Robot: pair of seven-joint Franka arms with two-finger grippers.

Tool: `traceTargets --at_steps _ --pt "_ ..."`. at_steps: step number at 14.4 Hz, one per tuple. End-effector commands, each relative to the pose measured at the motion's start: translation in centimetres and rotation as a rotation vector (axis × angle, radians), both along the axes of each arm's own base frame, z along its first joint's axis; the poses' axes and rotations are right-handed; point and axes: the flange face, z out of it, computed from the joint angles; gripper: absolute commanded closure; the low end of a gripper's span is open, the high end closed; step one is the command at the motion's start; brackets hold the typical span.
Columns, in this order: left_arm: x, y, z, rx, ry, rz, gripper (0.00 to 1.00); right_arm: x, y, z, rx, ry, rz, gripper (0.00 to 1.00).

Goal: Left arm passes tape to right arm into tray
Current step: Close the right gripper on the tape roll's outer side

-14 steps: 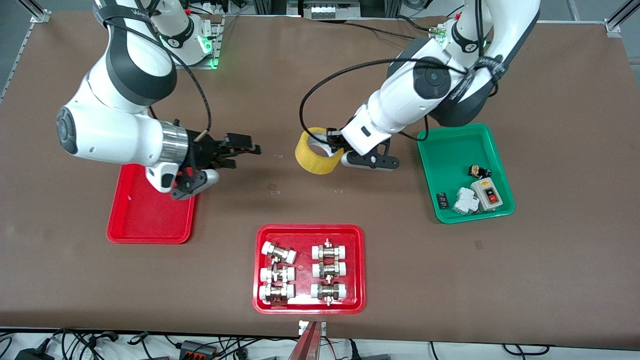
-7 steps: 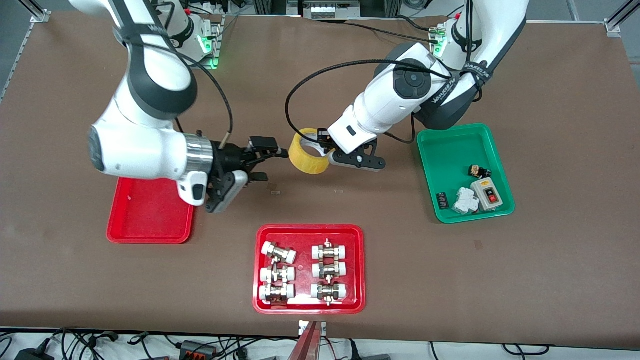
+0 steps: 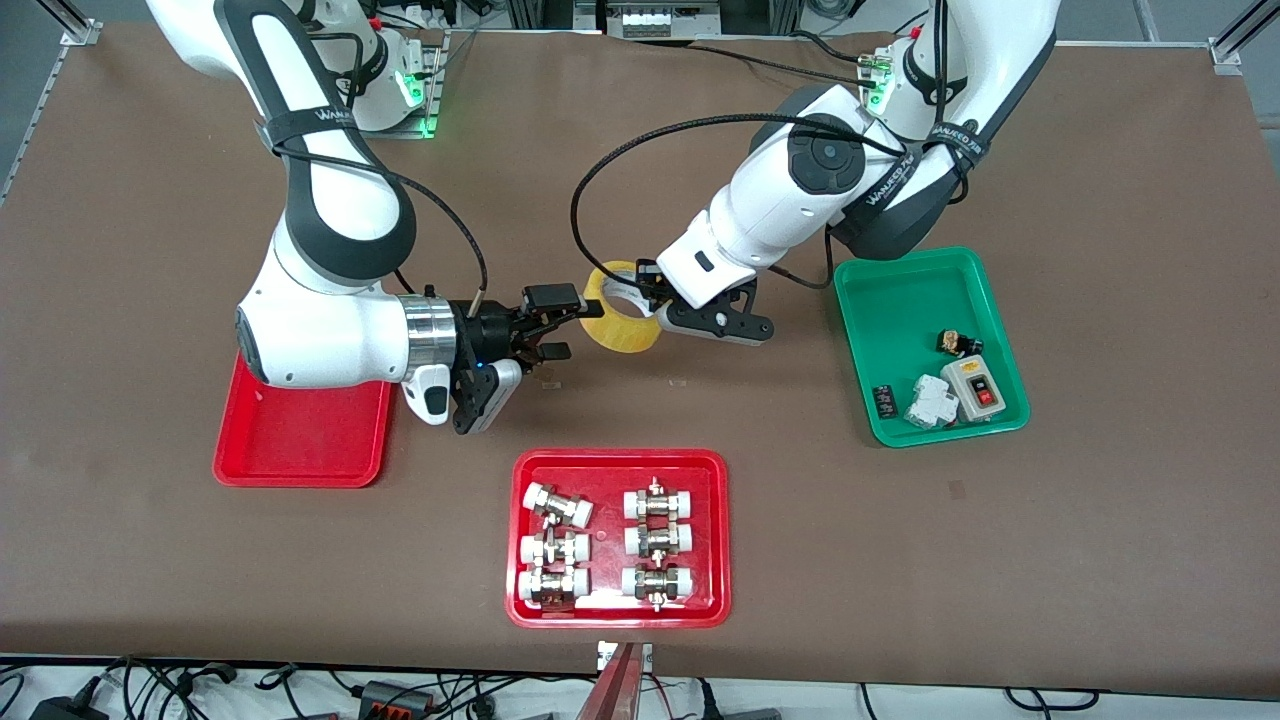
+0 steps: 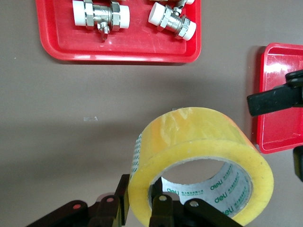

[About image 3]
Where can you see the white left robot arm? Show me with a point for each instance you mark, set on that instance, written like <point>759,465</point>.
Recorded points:
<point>770,205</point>

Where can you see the green plastic tray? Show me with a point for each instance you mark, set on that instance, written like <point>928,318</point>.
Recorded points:
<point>900,330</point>

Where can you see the silver corner bracket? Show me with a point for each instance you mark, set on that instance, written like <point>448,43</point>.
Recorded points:
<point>1226,55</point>
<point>78,33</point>

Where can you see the black power adapter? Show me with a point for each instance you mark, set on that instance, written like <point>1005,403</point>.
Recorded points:
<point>65,708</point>

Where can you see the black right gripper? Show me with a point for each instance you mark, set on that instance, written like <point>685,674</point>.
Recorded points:
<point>489,334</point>

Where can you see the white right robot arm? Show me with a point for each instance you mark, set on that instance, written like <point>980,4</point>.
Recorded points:
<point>330,340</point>

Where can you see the red plastic tray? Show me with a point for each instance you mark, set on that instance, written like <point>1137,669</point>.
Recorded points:
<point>608,470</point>
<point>300,450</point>

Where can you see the grey orange connector box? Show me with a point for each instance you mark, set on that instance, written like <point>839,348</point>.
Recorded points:
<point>395,698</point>

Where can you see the brass fitting with white caps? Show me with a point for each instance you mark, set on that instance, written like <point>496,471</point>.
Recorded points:
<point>658,540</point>
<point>553,585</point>
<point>658,502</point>
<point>555,548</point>
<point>560,506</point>
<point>657,583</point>

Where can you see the aluminium arm base plate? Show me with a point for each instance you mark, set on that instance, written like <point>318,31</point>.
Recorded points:
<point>433,110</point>

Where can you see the small black terminal block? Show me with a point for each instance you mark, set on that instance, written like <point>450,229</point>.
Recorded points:
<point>885,400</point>

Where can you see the small silver bracket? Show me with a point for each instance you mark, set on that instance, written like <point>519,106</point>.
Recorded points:
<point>605,655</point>

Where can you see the red aluminium profile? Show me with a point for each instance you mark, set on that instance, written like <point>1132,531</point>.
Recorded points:
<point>615,690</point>

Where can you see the white circuit breaker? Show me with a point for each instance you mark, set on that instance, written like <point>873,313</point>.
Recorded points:
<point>930,400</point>

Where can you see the small black brass connector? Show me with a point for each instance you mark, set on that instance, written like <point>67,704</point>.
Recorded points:
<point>958,344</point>

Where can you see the grey terminal block device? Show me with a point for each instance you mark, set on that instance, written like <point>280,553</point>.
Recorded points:
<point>660,20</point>

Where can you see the yellow tape roll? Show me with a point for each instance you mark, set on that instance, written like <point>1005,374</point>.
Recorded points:
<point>625,340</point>

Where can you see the grey switch box red button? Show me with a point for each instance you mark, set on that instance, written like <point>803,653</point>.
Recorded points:
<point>975,390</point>

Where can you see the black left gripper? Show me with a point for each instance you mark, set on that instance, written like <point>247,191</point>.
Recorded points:
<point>647,279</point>

